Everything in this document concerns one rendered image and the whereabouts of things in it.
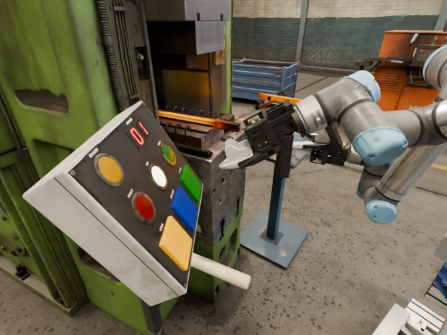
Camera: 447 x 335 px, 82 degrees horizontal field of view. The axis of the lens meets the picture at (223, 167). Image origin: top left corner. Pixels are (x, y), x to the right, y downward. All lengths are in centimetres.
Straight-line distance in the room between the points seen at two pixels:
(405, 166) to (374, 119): 32
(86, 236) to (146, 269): 10
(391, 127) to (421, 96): 379
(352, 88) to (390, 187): 37
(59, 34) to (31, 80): 32
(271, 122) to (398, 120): 23
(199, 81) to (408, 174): 95
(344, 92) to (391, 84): 374
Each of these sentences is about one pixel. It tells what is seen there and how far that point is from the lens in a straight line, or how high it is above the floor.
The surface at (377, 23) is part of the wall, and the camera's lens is 839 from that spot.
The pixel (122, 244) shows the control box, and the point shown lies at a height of 107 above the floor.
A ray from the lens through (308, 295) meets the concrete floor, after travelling 171.
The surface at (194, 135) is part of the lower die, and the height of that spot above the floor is 98.
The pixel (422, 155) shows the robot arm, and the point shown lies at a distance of 82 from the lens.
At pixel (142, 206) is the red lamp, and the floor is 110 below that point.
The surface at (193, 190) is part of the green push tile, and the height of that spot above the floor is 100.
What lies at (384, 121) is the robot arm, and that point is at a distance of 53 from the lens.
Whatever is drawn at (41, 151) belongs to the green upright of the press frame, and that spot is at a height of 94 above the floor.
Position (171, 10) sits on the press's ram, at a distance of 89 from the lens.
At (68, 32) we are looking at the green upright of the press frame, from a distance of 78.
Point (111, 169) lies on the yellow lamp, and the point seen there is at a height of 116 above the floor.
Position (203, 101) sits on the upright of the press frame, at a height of 101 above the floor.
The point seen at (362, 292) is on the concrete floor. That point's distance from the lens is 183.
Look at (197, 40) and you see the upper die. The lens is 91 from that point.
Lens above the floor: 136
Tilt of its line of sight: 30 degrees down
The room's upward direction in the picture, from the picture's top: straight up
